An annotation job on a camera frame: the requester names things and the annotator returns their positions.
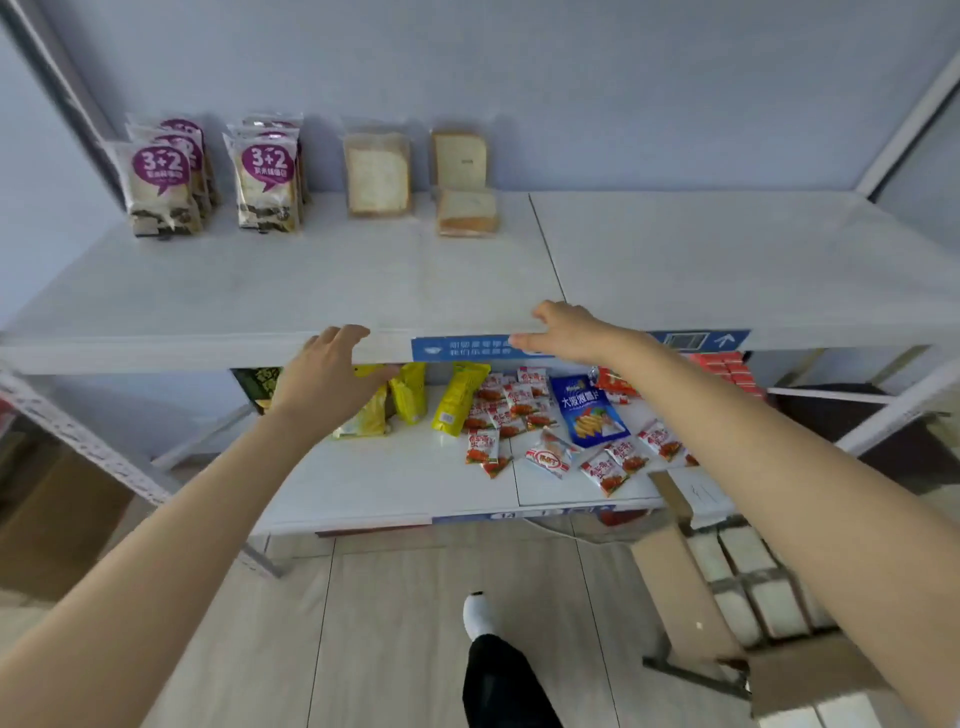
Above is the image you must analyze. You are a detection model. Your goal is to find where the row of purple label bread packets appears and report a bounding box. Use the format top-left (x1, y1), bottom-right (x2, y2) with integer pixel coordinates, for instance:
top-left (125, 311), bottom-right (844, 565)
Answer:
top-left (105, 112), bottom-right (310, 239)

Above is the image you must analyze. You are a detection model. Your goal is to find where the brown cardboard box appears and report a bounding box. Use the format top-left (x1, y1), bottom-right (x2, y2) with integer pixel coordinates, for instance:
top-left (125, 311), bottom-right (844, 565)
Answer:
top-left (0, 442), bottom-right (138, 603)

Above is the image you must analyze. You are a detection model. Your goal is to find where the blue snack bag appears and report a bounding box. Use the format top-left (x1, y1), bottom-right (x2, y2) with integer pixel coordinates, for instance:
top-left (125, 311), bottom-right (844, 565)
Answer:
top-left (548, 373), bottom-right (631, 450)

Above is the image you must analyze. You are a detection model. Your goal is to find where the pile of red snack sachets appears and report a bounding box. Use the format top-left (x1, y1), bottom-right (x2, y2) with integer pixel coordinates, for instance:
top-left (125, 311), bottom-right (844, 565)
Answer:
top-left (463, 366), bottom-right (702, 498)

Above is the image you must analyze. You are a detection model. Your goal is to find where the dark metal cart frame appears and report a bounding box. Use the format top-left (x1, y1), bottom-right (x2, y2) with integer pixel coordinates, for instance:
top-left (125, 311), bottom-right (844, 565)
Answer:
top-left (642, 636), bottom-right (753, 703)

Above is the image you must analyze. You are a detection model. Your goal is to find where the white and red snack sachet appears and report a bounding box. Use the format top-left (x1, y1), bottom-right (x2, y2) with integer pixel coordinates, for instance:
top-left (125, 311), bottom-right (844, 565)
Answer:
top-left (524, 430), bottom-right (583, 480)

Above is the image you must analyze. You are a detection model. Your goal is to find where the group of white bread packets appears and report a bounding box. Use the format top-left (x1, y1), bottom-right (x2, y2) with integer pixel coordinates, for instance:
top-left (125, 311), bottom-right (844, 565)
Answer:
top-left (686, 523), bottom-right (835, 651)

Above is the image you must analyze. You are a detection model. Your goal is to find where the orange red snack packet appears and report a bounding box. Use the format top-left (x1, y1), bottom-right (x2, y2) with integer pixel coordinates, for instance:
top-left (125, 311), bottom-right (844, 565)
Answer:
top-left (595, 365), bottom-right (640, 399)

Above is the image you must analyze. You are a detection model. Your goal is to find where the person's right hand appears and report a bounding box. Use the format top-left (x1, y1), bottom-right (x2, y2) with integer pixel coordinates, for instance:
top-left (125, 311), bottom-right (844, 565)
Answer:
top-left (508, 300), bottom-right (640, 369)

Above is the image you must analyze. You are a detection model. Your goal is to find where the person's left forearm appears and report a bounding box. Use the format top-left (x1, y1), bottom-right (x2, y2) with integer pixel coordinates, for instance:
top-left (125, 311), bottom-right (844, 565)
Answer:
top-left (0, 408), bottom-right (340, 728)

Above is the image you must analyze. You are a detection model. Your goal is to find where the white metal shelf unit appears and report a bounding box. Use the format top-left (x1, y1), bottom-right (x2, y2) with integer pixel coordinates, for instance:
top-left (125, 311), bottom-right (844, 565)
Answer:
top-left (0, 0), bottom-right (960, 580)

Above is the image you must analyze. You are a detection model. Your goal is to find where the green patterned snack packet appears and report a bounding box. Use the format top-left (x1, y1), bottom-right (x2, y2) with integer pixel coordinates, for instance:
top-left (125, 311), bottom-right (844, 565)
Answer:
top-left (231, 366), bottom-right (283, 414)

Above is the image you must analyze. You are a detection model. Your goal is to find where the blue shelf edge label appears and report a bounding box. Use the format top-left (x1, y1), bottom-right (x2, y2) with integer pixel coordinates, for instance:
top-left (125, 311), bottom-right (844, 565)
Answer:
top-left (410, 328), bottom-right (752, 363)

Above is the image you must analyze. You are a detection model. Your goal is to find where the person's left hand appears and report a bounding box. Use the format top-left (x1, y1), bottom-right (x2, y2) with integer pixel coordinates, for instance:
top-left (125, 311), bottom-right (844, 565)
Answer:
top-left (268, 324), bottom-right (402, 436)

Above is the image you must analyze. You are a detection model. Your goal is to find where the clear bag of sliced bread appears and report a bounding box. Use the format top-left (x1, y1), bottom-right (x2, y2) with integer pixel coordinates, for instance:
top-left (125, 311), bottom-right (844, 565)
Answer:
top-left (429, 129), bottom-right (489, 192)
top-left (342, 131), bottom-right (414, 219)
top-left (435, 187), bottom-right (501, 239)

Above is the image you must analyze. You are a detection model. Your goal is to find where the open cardboard box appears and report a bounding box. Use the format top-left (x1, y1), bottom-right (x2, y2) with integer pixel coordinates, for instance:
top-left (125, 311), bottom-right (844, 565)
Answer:
top-left (630, 468), bottom-right (895, 721)

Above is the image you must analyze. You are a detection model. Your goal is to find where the stack of red boxes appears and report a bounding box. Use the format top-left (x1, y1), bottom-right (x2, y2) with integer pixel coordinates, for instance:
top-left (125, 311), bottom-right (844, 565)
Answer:
top-left (686, 351), bottom-right (768, 400)

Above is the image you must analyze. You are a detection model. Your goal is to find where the person's leg in black trousers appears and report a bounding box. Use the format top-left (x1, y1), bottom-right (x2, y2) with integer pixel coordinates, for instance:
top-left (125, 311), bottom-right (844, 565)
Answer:
top-left (460, 633), bottom-right (565, 728)

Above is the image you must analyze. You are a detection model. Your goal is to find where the person's right forearm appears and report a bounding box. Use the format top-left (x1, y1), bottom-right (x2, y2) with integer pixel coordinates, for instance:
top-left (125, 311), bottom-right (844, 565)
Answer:
top-left (621, 328), bottom-right (960, 723)

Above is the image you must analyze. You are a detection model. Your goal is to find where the yellow snack packet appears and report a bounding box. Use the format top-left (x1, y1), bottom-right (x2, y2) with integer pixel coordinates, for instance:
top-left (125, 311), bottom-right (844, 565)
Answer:
top-left (333, 365), bottom-right (392, 440)
top-left (431, 361), bottom-right (492, 438)
top-left (388, 362), bottom-right (429, 426)

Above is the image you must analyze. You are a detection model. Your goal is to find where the blue white shelf price strip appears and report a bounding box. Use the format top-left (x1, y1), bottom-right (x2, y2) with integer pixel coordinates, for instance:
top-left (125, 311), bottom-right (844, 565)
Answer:
top-left (431, 504), bottom-right (618, 525)

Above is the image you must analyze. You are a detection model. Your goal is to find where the white shoe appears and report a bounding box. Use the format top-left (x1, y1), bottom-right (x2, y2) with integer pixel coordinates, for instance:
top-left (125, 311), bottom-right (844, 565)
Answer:
top-left (462, 592), bottom-right (501, 643)

